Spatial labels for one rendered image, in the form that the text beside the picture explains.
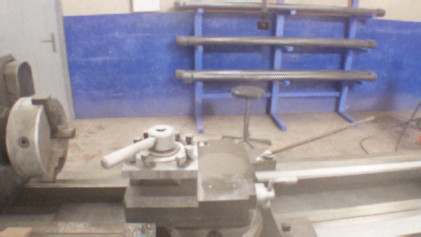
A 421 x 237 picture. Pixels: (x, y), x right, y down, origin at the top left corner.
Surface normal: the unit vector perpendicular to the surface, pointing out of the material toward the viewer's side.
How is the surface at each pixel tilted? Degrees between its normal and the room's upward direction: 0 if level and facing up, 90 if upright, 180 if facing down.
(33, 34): 90
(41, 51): 90
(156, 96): 90
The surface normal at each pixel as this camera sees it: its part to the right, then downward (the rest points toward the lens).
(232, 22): 0.09, 0.36
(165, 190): 0.00, -0.93
